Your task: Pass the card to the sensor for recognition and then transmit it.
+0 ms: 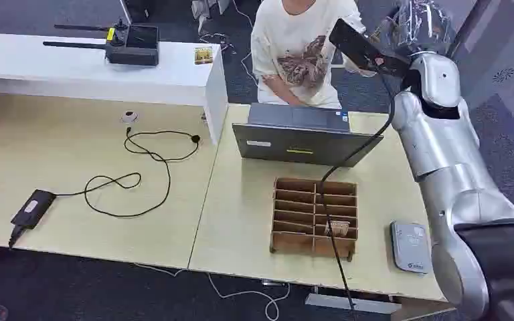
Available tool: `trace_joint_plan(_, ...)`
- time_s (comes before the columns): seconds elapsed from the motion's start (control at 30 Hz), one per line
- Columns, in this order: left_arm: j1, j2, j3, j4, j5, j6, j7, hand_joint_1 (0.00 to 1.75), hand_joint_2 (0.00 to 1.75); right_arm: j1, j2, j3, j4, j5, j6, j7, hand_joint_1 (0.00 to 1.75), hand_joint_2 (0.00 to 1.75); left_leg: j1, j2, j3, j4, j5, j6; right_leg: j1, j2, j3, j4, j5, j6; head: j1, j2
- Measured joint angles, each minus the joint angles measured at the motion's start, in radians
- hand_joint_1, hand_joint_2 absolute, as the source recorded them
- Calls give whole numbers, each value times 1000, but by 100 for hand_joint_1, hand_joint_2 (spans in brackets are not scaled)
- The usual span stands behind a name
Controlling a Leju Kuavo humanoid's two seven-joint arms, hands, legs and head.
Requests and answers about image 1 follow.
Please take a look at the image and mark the black antenna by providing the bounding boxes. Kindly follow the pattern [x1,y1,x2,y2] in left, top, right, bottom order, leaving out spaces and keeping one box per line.
[54,23,118,33]
[42,40,112,49]

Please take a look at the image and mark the grey flat card reader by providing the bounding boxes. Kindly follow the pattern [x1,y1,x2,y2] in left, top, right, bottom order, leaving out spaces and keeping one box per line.
[390,220,434,275]

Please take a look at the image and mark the clear plastic wrap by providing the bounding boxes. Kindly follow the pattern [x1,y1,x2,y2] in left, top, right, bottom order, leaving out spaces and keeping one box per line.
[371,0,455,58]

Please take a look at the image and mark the black radio device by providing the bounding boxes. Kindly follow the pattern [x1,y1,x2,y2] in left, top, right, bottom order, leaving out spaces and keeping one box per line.
[105,17,161,68]

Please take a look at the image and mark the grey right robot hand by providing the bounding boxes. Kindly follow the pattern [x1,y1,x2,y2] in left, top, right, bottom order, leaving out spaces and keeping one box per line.
[383,0,453,56]

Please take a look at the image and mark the black adapter cable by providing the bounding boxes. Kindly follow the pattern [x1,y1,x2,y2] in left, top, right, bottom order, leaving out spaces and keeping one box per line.
[53,127,201,219]

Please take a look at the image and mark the black power adapter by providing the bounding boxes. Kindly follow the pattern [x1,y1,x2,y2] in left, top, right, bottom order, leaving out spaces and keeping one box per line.
[7,189,57,249]

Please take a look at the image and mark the grey metal desk foot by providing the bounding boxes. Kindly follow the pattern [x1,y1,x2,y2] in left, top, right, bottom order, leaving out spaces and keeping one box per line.
[305,293,403,316]

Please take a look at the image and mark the tangled floor cables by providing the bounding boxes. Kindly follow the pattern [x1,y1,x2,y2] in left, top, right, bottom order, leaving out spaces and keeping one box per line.
[197,0,260,87]

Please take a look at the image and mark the white floor cable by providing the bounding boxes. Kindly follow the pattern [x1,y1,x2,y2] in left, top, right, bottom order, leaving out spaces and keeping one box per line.
[133,263,292,321]

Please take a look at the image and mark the wooden divided card box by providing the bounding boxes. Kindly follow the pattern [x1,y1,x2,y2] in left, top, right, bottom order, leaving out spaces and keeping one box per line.
[269,177,359,262]

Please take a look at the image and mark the grey laptop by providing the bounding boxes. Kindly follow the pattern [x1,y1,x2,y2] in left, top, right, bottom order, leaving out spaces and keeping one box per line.
[232,102,384,169]

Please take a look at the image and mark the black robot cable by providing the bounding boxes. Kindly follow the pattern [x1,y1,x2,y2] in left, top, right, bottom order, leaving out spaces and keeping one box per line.
[318,73,396,311]

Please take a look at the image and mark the white raised counter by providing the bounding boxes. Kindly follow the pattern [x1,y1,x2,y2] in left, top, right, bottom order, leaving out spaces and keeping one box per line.
[0,31,229,145]

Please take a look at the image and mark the yellow forest print card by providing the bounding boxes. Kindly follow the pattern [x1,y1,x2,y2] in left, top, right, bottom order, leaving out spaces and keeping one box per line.
[193,46,214,66]
[325,220,351,238]

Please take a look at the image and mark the black flat device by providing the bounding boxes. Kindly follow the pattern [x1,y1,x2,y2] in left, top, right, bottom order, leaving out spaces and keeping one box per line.
[329,17,412,80]

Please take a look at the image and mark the person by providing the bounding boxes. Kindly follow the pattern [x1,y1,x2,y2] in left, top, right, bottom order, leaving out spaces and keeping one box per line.
[250,0,375,110]

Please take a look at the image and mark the white floor object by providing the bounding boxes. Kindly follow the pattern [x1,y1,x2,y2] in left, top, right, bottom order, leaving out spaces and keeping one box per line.
[190,0,232,34]

